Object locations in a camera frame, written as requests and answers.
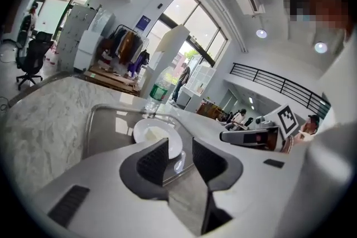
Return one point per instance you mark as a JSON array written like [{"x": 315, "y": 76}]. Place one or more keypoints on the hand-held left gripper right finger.
[{"x": 220, "y": 172}]

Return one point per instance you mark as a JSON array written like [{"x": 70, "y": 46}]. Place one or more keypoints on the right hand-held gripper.
[{"x": 267, "y": 138}]

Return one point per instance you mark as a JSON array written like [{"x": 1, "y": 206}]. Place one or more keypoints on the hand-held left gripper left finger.
[{"x": 150, "y": 172}]

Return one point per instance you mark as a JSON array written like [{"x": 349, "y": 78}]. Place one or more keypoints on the white food piece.
[{"x": 154, "y": 133}]

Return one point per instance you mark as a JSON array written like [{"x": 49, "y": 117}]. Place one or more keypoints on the white round plate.
[{"x": 174, "y": 139}]

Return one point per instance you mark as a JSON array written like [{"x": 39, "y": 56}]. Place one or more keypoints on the person's right hand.
[{"x": 287, "y": 145}]

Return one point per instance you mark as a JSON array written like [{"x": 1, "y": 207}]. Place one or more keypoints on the brown cardboard boxes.
[{"x": 209, "y": 111}]

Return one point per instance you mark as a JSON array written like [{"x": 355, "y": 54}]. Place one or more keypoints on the stainless steel sink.
[{"x": 108, "y": 131}]

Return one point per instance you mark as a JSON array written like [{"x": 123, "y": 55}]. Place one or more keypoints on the white open shelf unit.
[{"x": 199, "y": 83}]

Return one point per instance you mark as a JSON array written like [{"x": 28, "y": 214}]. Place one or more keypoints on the black metal railing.
[{"x": 279, "y": 82}]

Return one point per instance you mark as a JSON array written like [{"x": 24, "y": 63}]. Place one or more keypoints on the clear bottle with green label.
[{"x": 159, "y": 90}]

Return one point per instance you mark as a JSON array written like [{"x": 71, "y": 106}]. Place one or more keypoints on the stack of wooden boards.
[{"x": 114, "y": 79}]

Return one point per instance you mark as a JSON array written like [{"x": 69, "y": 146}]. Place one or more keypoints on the white pillar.
[{"x": 167, "y": 58}]

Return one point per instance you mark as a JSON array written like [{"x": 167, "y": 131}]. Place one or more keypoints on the round ceiling light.
[
  {"x": 261, "y": 33},
  {"x": 320, "y": 47}
]

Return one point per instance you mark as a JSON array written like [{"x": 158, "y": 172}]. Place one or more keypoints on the large glass window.
[{"x": 195, "y": 16}]

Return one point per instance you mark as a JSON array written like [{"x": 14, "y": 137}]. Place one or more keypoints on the clothes rack with garments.
[{"x": 127, "y": 47}]

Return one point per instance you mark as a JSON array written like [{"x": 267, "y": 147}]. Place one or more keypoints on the white speckled panel cabinet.
[{"x": 74, "y": 36}]

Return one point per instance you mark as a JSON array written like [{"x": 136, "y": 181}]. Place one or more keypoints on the black office chair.
[{"x": 30, "y": 58}]

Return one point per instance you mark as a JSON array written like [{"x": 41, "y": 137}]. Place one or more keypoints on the blue wall poster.
[{"x": 143, "y": 23}]

